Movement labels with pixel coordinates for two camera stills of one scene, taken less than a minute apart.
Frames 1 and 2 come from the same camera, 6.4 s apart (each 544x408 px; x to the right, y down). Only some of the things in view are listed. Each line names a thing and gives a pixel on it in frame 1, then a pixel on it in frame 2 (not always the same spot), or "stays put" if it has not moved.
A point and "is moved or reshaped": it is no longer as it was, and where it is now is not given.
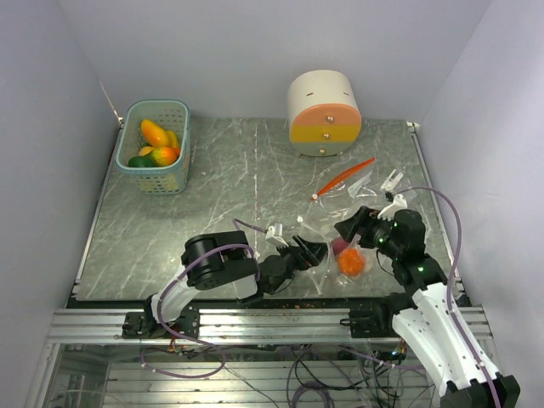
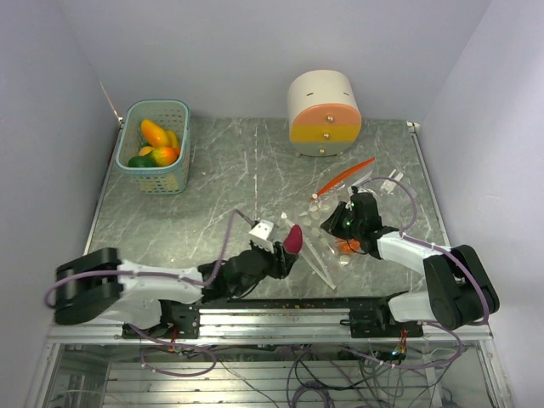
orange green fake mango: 165,155 stays put
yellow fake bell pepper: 171,138 stays put
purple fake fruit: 338,245 is moved or reshaped
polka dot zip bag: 348,268 is moved or reshaped
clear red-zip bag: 352,190 stays put
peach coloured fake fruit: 145,150 stays put
